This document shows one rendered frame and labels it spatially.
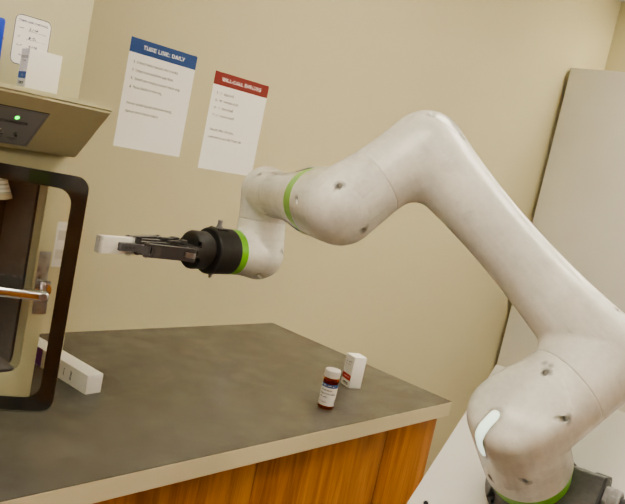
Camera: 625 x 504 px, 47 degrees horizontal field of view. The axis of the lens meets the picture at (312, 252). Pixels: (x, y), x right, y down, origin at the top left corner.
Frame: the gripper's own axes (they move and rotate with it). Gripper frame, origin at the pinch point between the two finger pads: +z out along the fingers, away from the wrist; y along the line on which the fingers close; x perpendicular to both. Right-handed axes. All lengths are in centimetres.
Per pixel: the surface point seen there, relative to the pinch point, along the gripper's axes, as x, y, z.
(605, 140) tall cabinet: -59, -28, -274
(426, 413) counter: 35, 18, -87
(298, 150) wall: -24, -55, -97
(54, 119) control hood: -19.3, -2.5, 13.4
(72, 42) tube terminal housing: -32.7, -11.0, 7.9
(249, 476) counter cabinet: 42, 15, -30
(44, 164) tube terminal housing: -11.3, -11.1, 9.4
